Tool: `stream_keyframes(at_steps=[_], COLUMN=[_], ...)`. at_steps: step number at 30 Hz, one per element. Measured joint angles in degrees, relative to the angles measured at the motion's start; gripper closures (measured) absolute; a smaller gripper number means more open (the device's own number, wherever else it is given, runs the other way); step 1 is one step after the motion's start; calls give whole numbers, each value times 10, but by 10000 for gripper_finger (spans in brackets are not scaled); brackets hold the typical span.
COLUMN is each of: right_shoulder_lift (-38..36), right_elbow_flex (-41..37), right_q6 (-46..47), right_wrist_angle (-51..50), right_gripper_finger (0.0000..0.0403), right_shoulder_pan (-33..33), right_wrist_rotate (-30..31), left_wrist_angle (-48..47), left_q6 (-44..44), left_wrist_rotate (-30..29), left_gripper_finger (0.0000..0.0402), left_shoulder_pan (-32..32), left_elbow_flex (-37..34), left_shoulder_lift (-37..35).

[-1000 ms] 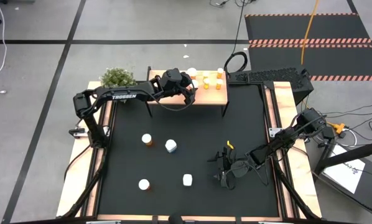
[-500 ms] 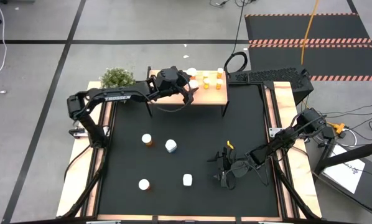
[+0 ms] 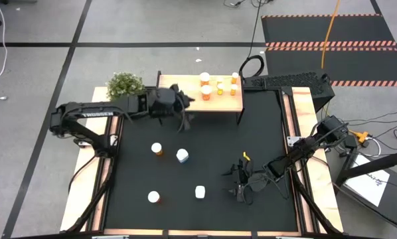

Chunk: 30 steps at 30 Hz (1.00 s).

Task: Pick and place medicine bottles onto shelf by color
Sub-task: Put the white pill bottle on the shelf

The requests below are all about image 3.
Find black perforated computer case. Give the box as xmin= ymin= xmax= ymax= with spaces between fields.
xmin=243 ymin=71 xmax=336 ymax=113

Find black side desk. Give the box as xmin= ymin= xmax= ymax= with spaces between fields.
xmin=334 ymin=147 xmax=397 ymax=233

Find wooden shelf black metal legs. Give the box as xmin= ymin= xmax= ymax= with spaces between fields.
xmin=155 ymin=70 xmax=246 ymax=126

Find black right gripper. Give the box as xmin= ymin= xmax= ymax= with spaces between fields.
xmin=220 ymin=158 xmax=254 ymax=204

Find medium orange pill bottle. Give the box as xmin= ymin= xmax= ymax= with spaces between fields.
xmin=151 ymin=142 xmax=164 ymax=157
xmin=147 ymin=191 xmax=162 ymax=204

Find potted green plant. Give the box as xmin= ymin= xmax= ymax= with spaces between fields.
xmin=106 ymin=72 xmax=146 ymax=100

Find black aluminium rig frame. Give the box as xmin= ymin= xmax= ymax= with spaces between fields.
xmin=58 ymin=86 xmax=345 ymax=239

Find yellow power cord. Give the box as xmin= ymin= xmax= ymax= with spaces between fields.
xmin=320 ymin=0 xmax=341 ymax=70

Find large orange pill bottle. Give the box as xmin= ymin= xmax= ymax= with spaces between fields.
xmin=198 ymin=72 xmax=211 ymax=87
xmin=200 ymin=84 xmax=213 ymax=102

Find white paper sheet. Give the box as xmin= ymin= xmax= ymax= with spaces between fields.
xmin=346 ymin=154 xmax=391 ymax=208

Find yellow power plug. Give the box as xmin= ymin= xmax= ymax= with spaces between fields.
xmin=349 ymin=129 xmax=372 ymax=144

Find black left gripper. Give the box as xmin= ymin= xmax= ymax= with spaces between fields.
xmin=146 ymin=83 xmax=196 ymax=133

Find black hanging cable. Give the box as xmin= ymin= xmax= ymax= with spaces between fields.
xmin=238 ymin=0 xmax=266 ymax=79

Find black mat orange hazard stripes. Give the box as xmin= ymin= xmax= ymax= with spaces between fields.
xmin=260 ymin=13 xmax=397 ymax=88

